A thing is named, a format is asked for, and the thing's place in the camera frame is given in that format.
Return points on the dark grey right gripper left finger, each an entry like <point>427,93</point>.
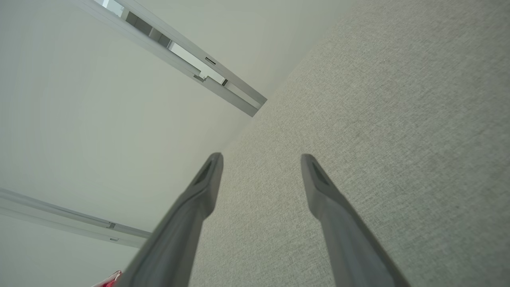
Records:
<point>175,247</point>

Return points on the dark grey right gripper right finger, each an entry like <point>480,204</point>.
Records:
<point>354,255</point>

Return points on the red and white shirt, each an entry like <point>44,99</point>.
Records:
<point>109,282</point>

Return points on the plain aluminium frame post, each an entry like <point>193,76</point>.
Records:
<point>59,218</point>

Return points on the aluminium frame post with gap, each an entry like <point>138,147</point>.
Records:
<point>243,97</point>

